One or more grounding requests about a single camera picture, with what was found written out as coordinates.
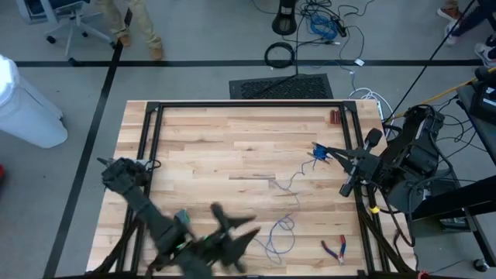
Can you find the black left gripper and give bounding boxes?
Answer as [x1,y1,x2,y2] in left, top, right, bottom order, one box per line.
[201,203,262,273]

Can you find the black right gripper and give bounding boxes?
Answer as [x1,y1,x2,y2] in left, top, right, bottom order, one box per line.
[324,129,384,197]

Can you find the blue cord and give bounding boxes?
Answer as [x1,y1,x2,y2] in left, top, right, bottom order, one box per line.
[253,143,331,267]

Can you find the black cable spool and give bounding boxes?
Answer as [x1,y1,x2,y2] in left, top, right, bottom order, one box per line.
[311,141,331,164]

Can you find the black perforated floor mat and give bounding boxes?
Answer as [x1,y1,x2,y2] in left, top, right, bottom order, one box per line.
[229,74,335,100]

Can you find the black slanted pole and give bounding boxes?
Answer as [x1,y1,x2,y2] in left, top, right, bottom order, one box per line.
[384,0,477,122]

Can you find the black side table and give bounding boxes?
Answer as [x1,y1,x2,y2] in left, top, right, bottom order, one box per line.
[402,167,496,268]

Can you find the black power strip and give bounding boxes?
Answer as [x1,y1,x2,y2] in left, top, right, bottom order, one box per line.
[331,15,348,38]

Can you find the grey side table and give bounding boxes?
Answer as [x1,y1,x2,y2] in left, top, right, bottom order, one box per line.
[456,83,496,166]

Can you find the black cylindrical bin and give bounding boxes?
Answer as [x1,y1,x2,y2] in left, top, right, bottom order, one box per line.
[271,0,298,36]

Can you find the black equipment case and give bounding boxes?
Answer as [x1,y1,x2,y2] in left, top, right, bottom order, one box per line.
[470,65,496,126]

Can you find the black round foot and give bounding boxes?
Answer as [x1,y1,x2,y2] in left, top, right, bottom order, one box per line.
[473,257,491,273]

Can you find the person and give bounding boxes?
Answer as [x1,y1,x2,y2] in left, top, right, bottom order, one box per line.
[95,0,165,61]
[436,0,463,22]
[444,0,496,67]

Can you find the white trash bin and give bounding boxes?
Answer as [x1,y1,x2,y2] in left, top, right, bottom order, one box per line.
[0,53,69,150]

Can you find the white blue office chair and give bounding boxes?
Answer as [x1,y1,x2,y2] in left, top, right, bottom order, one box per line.
[15,0,118,66]

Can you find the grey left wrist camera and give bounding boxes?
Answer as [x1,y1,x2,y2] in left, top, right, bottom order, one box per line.
[174,247,215,279]

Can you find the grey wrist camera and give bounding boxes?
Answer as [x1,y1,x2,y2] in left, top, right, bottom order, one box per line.
[174,247,215,279]
[387,180,428,215]

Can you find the white floor cable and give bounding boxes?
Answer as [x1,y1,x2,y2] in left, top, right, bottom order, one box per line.
[348,87,388,106]

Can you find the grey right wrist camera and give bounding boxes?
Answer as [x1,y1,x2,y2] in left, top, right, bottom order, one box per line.
[387,180,428,215]

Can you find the red blue handled pliers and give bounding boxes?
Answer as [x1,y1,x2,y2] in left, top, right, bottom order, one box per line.
[320,234,348,266]

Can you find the yellow floor cable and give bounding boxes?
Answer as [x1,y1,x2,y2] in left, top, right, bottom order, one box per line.
[391,66,496,119]

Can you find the tangled blue floor cable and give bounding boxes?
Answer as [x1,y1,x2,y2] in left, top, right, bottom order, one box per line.
[308,14,339,40]

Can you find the coiled black floor cable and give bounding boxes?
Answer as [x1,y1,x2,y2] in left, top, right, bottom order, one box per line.
[263,41,297,70]

